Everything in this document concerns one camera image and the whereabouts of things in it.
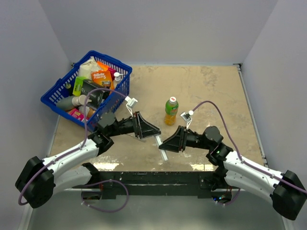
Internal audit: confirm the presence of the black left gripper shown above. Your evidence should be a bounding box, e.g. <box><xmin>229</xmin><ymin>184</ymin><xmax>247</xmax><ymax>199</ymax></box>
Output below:
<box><xmin>108</xmin><ymin>112</ymin><xmax>161</xmax><ymax>139</ymax></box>

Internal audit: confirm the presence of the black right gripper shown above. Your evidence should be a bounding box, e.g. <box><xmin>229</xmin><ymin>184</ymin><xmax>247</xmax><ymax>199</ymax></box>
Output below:
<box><xmin>159</xmin><ymin>126</ymin><xmax>212</xmax><ymax>153</ymax></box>

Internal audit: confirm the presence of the white remote control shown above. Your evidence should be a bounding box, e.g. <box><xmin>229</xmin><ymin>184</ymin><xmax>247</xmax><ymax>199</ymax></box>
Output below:
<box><xmin>154</xmin><ymin>136</ymin><xmax>169</xmax><ymax>161</ymax></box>

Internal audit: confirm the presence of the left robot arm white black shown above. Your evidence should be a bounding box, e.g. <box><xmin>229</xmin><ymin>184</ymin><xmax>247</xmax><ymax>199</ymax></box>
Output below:
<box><xmin>15</xmin><ymin>112</ymin><xmax>161</xmax><ymax>208</ymax></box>

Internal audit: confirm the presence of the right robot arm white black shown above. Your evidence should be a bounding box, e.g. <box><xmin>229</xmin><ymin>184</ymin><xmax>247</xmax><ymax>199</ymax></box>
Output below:
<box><xmin>159</xmin><ymin>126</ymin><xmax>307</xmax><ymax>220</ymax></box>

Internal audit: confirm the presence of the orange juice bottle green label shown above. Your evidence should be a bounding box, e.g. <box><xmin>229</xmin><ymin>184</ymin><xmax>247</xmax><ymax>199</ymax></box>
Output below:
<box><xmin>164</xmin><ymin>96</ymin><xmax>179</xmax><ymax>126</ymax></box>

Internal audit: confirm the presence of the amber bottle white label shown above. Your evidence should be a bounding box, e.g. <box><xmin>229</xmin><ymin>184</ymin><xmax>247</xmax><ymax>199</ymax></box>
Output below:
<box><xmin>79</xmin><ymin>105</ymin><xmax>96</xmax><ymax>119</ymax></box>

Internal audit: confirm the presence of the white pump bottle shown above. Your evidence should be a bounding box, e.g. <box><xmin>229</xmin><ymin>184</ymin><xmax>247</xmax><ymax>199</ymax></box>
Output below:
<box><xmin>113</xmin><ymin>72</ymin><xmax>123</xmax><ymax>89</ymax></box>

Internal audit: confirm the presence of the black product box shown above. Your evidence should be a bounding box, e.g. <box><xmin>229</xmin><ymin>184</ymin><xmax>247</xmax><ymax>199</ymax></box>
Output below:
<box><xmin>80</xmin><ymin>79</ymin><xmax>111</xmax><ymax>110</ymax></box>

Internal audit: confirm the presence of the blue plastic basket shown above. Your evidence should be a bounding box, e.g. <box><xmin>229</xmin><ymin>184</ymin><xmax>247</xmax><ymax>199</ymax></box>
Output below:
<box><xmin>41</xmin><ymin>50</ymin><xmax>132</xmax><ymax>131</ymax></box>

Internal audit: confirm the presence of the orange razor blade package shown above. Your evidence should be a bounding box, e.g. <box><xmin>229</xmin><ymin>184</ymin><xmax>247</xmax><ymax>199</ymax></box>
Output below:
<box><xmin>91</xmin><ymin>70</ymin><xmax>114</xmax><ymax>90</ymax></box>

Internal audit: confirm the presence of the pink product box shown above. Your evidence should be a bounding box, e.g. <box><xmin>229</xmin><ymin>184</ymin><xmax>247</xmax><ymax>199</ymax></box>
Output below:
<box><xmin>68</xmin><ymin>108</ymin><xmax>88</xmax><ymax>122</ymax></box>

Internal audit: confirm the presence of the lime green box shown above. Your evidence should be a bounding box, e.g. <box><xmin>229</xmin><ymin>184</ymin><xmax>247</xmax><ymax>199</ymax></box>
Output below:
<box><xmin>72</xmin><ymin>76</ymin><xmax>88</xmax><ymax>96</ymax></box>

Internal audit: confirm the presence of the beige cloth bag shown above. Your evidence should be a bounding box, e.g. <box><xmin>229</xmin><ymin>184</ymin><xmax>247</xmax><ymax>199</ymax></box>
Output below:
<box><xmin>78</xmin><ymin>56</ymin><xmax>101</xmax><ymax>80</ymax></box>

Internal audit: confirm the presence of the grey bottle beige cap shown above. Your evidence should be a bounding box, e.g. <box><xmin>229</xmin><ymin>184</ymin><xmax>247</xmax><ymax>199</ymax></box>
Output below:
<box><xmin>56</xmin><ymin>95</ymin><xmax>92</xmax><ymax>111</ymax></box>

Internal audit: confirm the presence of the clear handle screwdriver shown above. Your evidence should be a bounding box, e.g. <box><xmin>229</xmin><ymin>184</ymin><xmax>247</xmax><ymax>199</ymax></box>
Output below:
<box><xmin>126</xmin><ymin>134</ymin><xmax>146</xmax><ymax>143</ymax></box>

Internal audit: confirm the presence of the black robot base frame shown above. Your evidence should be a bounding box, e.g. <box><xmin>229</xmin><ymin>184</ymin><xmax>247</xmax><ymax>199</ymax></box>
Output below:
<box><xmin>71</xmin><ymin>162</ymin><xmax>242</xmax><ymax>201</ymax></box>

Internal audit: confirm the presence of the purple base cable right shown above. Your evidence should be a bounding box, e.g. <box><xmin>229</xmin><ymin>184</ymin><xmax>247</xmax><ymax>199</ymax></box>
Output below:
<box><xmin>214</xmin><ymin>186</ymin><xmax>243</xmax><ymax>207</ymax></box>

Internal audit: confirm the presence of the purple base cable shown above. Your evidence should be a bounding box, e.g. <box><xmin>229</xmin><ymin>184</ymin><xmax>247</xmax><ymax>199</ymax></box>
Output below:
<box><xmin>214</xmin><ymin>186</ymin><xmax>243</xmax><ymax>207</ymax></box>
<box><xmin>81</xmin><ymin>179</ymin><xmax>130</xmax><ymax>213</ymax></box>

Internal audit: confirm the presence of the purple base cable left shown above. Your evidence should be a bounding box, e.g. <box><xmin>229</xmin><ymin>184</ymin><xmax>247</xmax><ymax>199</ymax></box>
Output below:
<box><xmin>81</xmin><ymin>179</ymin><xmax>130</xmax><ymax>213</ymax></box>

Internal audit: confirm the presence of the aluminium table edge rail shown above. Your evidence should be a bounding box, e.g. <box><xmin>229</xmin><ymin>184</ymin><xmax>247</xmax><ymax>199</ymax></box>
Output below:
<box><xmin>233</xmin><ymin>63</ymin><xmax>268</xmax><ymax>167</ymax></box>

